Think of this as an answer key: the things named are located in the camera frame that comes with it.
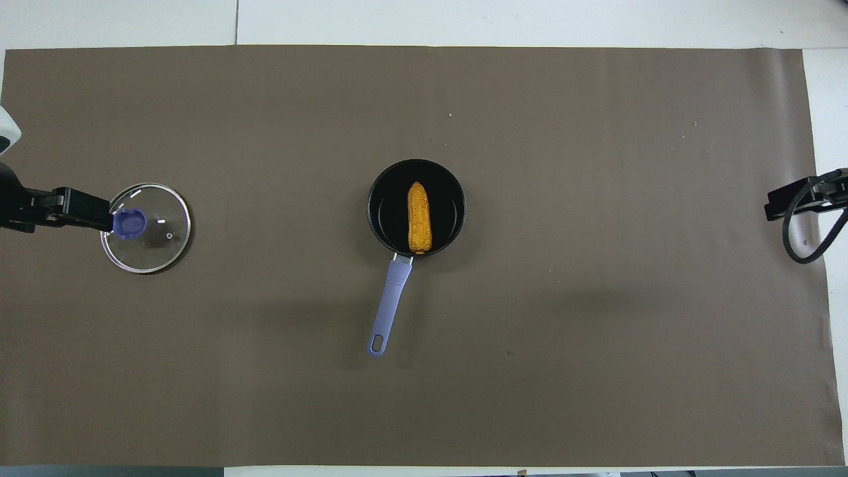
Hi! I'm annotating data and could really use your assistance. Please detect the yellow toy corn cob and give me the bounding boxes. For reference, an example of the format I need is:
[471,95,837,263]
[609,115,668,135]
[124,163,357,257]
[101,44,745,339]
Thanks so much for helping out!
[407,182,433,254]

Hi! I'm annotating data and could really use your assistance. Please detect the brown table mat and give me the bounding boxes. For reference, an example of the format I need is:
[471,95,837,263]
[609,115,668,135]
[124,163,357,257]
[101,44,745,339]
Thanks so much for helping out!
[0,45,832,468]

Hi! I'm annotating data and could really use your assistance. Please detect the glass lid with purple knob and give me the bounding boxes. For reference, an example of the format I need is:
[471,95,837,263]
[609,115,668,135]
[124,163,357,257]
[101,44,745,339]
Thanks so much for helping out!
[100,183,192,274]

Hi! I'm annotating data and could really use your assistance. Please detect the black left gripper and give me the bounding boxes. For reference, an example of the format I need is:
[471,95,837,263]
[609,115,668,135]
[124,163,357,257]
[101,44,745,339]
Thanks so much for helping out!
[26,188,115,233]

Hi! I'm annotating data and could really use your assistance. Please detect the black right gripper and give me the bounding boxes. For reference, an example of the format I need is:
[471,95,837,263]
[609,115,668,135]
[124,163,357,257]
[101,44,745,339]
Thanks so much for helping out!
[765,170,848,222]

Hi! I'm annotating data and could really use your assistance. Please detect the black pot with purple handle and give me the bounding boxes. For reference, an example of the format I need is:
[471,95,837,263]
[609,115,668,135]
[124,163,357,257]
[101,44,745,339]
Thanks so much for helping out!
[366,159,467,358]

